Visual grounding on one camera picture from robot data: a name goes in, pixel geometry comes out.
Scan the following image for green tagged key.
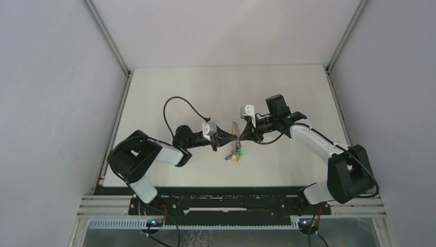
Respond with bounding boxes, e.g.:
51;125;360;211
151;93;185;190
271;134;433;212
237;147;242;158

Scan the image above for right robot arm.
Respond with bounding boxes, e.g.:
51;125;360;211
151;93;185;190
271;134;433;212
239;94;380;214

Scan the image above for large metal keyring yellow handle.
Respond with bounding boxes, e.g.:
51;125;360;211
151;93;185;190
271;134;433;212
231;121;242;155

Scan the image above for yellow tagged key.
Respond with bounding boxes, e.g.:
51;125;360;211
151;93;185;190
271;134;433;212
231;154;239;162

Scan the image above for right circuit board green led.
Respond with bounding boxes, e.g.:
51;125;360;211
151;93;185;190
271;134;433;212
298;220;319;230

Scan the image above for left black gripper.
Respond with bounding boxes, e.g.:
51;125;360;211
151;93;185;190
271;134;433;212
185;125;237;152

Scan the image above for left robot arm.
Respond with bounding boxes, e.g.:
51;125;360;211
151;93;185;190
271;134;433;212
106;123;239;215

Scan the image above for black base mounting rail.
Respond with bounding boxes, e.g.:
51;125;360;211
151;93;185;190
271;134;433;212
94;186;332;225

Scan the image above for circuit board green led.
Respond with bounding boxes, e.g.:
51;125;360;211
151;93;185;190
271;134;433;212
146;219;164;228
298;220;319;230

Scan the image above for left circuit board green led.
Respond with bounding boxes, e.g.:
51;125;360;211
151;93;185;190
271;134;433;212
146;219;164;228

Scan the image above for white slotted cable duct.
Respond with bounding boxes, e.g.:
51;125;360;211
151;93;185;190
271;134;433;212
88;218;300;230

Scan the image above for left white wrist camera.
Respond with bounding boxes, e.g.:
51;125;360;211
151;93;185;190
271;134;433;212
202;120;217;141

